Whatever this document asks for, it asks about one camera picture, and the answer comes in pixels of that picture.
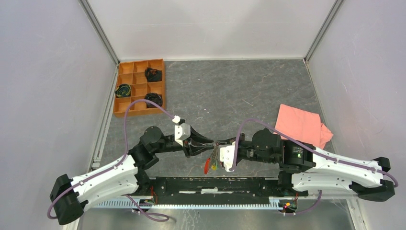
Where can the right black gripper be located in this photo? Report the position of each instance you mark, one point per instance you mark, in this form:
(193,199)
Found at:
(229,141)

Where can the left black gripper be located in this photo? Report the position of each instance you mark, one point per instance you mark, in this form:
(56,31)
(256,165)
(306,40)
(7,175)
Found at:
(191,149)

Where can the steel key holder red handle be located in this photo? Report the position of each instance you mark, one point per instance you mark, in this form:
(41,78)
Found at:
(212,163)

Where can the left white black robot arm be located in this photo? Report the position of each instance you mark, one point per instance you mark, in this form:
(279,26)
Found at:
(71,197)

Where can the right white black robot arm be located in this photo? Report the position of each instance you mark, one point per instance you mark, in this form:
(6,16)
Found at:
(305,168)

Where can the black rolled item bottom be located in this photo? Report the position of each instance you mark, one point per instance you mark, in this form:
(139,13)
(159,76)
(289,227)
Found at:
(155,98)

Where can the pink folded cloth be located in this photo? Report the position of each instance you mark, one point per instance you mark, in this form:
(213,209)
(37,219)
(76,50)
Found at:
(303,126)

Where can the black rolled item top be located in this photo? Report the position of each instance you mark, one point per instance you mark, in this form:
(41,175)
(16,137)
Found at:
(153,75)

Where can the orange compartment tray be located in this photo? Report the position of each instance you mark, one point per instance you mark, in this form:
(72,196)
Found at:
(133,73)

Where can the green black rolled item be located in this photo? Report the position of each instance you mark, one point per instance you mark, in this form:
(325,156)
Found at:
(123,90)

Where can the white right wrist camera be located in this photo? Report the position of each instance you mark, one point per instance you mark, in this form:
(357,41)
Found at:
(226,157)

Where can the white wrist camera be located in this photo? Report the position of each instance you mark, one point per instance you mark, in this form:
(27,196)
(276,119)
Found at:
(226,157)
(182,130)

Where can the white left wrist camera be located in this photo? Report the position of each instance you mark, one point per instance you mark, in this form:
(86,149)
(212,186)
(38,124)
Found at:
(182,130)

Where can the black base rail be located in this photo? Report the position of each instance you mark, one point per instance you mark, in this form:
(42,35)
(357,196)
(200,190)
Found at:
(214,190)

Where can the white slotted cable duct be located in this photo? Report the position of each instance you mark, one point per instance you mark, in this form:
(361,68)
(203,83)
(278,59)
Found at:
(123,202)

